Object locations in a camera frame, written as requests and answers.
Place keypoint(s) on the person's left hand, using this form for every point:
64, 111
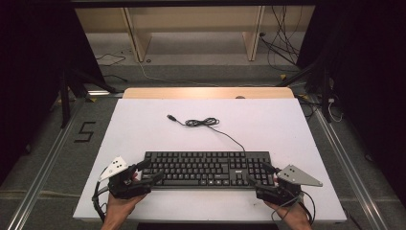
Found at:
121, 207

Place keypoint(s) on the short silver metal bar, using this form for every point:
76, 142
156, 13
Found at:
102, 93

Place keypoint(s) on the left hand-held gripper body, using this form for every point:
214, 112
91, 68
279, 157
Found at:
119, 187

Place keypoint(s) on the white table board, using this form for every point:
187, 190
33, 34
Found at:
191, 137

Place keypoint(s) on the black metal stand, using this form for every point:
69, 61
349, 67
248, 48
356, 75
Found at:
65, 102
325, 96

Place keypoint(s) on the long metal floor rail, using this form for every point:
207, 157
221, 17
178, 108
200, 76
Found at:
354, 172
41, 179

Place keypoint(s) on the black computer keyboard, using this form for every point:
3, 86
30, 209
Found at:
198, 169

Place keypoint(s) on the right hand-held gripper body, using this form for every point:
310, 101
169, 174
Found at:
281, 193

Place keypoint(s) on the light wooden shelf unit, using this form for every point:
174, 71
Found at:
191, 19

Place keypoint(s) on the person's right hand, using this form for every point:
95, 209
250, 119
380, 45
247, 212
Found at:
295, 214

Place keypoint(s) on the light wooden table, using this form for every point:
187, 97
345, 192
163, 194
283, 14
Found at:
204, 92

